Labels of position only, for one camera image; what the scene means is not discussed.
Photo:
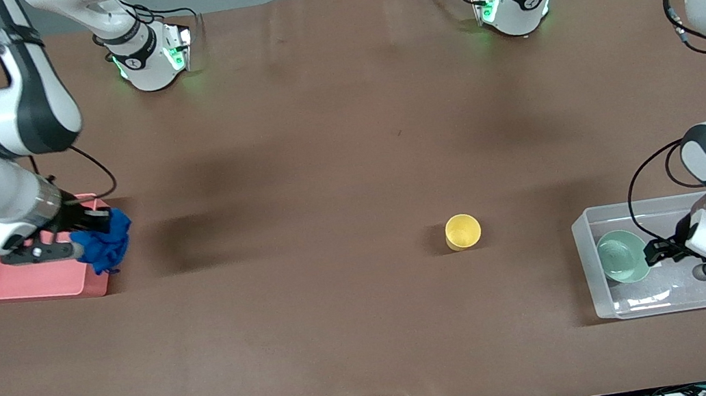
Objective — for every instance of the right base metal connector plate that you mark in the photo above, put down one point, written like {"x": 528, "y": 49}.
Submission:
{"x": 180, "y": 46}

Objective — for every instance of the brown table cover sheet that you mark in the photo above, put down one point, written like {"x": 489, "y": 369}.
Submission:
{"x": 320, "y": 161}

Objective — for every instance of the clear plastic storage box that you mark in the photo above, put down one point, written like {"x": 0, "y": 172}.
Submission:
{"x": 671, "y": 298}

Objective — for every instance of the yellow plastic cup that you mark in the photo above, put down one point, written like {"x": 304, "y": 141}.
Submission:
{"x": 463, "y": 231}

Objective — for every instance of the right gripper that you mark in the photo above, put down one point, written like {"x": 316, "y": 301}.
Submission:
{"x": 78, "y": 216}

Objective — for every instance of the blue cloth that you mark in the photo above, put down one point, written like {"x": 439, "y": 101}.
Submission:
{"x": 104, "y": 247}

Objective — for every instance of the pale green bowl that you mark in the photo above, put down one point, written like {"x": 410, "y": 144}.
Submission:
{"x": 620, "y": 257}

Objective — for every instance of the left base metal connector plate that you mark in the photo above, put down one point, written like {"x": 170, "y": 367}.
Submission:
{"x": 483, "y": 0}

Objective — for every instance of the base metal connector plate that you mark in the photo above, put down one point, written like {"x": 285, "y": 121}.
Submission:
{"x": 483, "y": 0}
{"x": 180, "y": 46}

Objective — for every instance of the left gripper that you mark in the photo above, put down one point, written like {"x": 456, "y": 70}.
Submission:
{"x": 672, "y": 245}

